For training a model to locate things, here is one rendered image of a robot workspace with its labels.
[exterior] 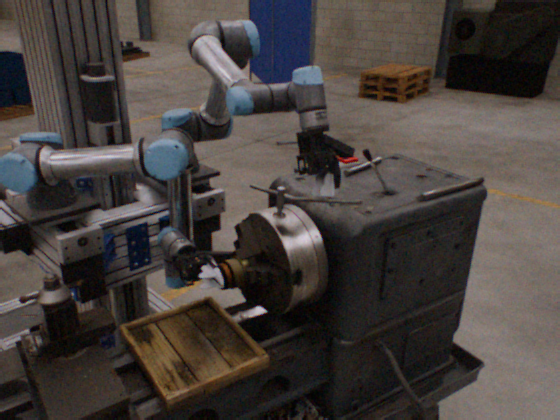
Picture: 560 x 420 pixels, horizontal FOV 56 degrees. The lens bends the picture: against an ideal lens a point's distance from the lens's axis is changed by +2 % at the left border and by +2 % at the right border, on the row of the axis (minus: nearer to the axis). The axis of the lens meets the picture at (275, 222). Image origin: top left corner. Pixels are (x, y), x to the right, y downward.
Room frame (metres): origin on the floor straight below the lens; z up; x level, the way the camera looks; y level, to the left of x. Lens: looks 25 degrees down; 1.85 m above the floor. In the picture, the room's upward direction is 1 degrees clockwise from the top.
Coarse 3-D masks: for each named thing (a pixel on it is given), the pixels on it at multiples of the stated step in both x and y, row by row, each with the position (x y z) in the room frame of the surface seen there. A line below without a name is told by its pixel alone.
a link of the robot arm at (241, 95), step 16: (192, 32) 1.69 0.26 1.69; (208, 32) 1.67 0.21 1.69; (192, 48) 1.63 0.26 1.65; (208, 48) 1.59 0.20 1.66; (208, 64) 1.55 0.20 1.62; (224, 64) 1.50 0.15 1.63; (224, 80) 1.45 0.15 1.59; (240, 80) 1.42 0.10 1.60; (240, 96) 1.35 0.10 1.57; (256, 96) 1.36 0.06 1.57; (272, 96) 1.39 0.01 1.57; (240, 112) 1.35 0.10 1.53; (256, 112) 1.37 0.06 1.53
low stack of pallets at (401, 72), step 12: (372, 72) 9.11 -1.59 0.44; (384, 72) 9.11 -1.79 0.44; (396, 72) 9.13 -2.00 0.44; (408, 72) 9.13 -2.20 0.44; (360, 84) 9.19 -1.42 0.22; (372, 84) 9.03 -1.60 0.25; (384, 84) 8.94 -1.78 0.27; (396, 84) 8.84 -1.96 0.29; (408, 84) 8.86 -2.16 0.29; (420, 84) 9.54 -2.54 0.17; (360, 96) 9.17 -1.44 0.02; (384, 96) 8.98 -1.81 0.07; (396, 96) 8.77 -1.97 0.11
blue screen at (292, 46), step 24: (264, 0) 8.99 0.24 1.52; (288, 0) 7.47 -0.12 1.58; (312, 0) 6.35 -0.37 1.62; (264, 24) 8.98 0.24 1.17; (288, 24) 7.44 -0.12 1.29; (312, 24) 6.34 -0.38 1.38; (264, 48) 8.98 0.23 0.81; (288, 48) 7.41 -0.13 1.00; (312, 48) 6.34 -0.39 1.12; (264, 72) 8.97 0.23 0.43; (288, 72) 7.38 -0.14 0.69
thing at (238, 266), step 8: (224, 264) 1.28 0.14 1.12; (232, 264) 1.28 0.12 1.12; (240, 264) 1.28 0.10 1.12; (248, 264) 1.30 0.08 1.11; (224, 272) 1.25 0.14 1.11; (232, 272) 1.26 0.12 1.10; (240, 272) 1.26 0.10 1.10; (224, 280) 1.24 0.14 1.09; (232, 280) 1.25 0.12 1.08; (240, 280) 1.26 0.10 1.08; (224, 288) 1.25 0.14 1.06; (232, 288) 1.26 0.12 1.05
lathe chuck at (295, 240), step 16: (272, 208) 1.42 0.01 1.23; (256, 224) 1.38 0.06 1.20; (272, 224) 1.31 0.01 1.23; (288, 224) 1.32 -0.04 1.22; (272, 240) 1.31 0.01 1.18; (288, 240) 1.27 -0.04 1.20; (304, 240) 1.29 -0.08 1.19; (256, 256) 1.39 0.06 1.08; (272, 256) 1.31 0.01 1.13; (288, 256) 1.24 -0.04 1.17; (304, 256) 1.26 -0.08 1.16; (304, 272) 1.24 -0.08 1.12; (272, 288) 1.30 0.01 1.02; (288, 288) 1.24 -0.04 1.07; (304, 288) 1.24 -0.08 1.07; (272, 304) 1.30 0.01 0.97; (288, 304) 1.24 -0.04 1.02; (304, 304) 1.28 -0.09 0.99
